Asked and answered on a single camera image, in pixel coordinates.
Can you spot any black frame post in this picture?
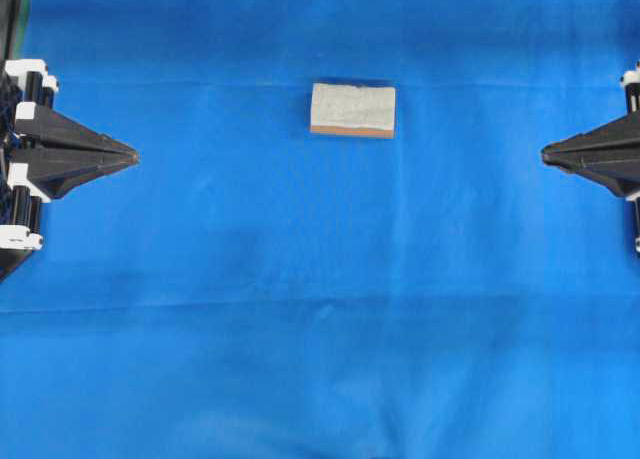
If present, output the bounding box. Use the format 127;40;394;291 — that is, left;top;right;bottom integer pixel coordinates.
1;0;23;60

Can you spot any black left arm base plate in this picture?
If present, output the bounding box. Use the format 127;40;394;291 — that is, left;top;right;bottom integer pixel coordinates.
0;249;32;282

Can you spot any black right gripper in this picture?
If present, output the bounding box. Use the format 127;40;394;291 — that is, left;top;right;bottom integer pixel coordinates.
541;62;640;252

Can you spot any grey and orange sponge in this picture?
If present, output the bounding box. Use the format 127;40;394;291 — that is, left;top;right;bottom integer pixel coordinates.
310;83;396;139

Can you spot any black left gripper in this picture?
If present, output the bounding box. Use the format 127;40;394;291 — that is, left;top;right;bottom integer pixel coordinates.
1;59;139;252

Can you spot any blue table cloth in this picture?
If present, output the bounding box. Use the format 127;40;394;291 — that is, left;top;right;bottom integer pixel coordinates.
1;0;639;458

